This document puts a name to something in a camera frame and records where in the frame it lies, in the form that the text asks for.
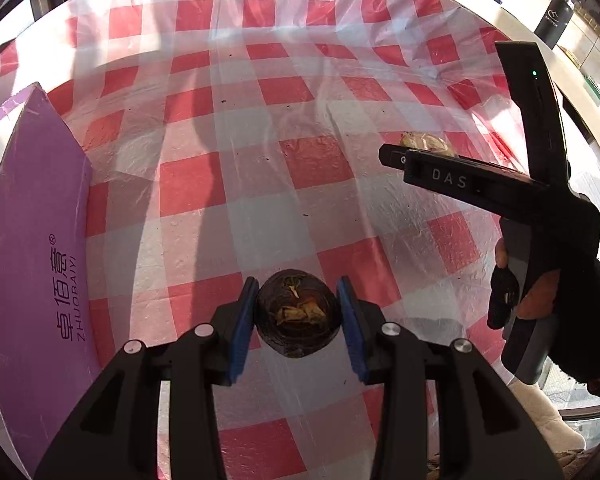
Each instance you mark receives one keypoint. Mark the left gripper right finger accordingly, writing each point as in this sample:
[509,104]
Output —
[387,354]

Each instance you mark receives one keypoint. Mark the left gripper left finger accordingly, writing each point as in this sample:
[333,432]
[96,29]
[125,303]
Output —
[210,354]

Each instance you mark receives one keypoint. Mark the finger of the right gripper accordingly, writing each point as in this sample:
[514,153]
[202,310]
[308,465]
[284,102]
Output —
[481,184]
[393,156]

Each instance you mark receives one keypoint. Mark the halved pear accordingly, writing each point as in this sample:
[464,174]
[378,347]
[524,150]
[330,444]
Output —
[427,142]

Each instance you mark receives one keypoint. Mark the dark passion fruit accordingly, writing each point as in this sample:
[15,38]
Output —
[296,314]

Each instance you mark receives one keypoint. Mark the right hand black glove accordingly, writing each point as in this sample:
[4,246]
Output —
[572,295]

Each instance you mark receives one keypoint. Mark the black bottle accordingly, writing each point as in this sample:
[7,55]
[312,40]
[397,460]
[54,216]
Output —
[554,21]

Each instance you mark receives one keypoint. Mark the purple cardboard box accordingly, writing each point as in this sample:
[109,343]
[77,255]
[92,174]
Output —
[48,357]

